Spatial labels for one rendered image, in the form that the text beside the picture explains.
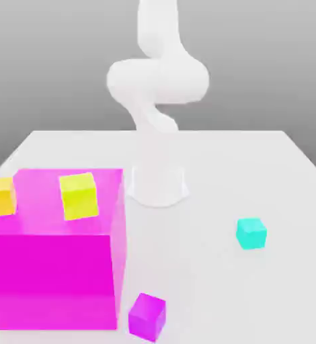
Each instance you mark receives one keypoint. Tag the large magenta box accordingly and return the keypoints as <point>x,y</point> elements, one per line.
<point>47,268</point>

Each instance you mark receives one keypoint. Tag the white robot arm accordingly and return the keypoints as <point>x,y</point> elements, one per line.
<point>158,80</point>

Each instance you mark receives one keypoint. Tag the small purple cube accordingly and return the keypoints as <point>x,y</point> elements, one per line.
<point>147,317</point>

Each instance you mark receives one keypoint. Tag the small yellow-green cube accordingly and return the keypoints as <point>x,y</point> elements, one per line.
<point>79,197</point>

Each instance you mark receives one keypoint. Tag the small cyan cube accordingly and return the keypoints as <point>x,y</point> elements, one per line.
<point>251,233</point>

